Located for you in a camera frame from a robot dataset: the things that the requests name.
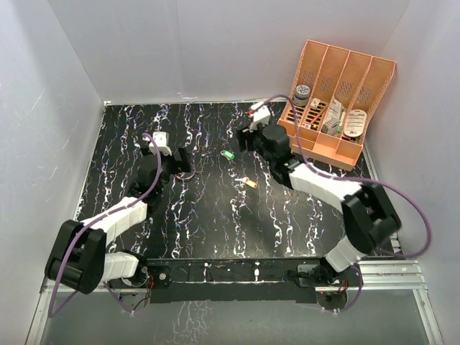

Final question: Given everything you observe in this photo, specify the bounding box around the large metal keyring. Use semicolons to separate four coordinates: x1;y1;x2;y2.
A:
175;170;202;182

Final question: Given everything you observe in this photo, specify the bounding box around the key with green tag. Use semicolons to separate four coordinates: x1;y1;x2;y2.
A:
220;150;235;160

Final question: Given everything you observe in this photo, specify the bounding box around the key with yellow tag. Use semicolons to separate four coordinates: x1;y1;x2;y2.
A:
235;177;259;189

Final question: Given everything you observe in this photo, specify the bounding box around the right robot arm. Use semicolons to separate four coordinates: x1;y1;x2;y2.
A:
236;124;402;285

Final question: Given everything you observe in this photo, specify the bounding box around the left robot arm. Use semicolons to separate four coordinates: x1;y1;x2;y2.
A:
45;147;191;295

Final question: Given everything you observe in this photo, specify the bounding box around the small white card box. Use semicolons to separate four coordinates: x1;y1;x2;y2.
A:
310;98;321;108

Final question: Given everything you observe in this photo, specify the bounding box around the grey round jar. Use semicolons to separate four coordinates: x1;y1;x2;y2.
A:
293;84;311;107

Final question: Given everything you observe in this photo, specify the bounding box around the red pencil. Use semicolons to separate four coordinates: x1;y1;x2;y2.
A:
309;108;327;126

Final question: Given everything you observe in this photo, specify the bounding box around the white paper packet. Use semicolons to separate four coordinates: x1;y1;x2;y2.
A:
325;97;343;121

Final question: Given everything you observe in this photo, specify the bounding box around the orange plastic desk organizer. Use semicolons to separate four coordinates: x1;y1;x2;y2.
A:
278;40;396;171

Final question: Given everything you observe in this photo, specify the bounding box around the white oval blister pack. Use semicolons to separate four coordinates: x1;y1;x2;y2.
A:
343;109;367;138

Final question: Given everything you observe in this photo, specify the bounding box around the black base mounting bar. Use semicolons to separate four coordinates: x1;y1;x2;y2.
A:
114;258;362;304

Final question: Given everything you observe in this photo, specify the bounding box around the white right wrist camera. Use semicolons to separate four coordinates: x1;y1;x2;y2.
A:
248;101;272;132

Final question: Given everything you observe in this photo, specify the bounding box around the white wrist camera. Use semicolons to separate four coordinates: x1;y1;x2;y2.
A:
248;101;272;132
149;132;172;156

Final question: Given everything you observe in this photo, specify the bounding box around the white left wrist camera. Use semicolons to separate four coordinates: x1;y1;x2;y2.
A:
149;132;172;156

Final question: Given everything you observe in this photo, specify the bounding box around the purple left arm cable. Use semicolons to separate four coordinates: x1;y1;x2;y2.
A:
47;132;162;318

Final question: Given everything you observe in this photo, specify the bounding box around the aluminium frame rail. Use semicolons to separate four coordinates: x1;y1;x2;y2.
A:
25;256;443;344

